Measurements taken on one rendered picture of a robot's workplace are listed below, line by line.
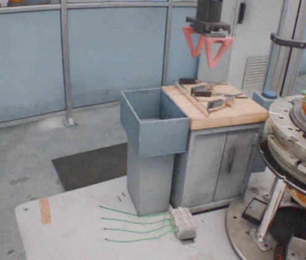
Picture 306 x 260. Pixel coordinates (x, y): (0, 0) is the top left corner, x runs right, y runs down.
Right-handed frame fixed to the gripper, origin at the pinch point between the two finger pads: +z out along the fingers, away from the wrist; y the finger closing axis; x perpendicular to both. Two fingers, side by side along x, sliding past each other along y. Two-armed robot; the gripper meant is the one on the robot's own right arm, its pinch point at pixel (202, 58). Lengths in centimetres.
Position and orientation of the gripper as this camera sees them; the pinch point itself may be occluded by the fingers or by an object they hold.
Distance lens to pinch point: 73.5
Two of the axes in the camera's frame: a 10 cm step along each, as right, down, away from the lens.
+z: -0.6, 8.7, 4.9
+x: 9.4, -1.2, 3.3
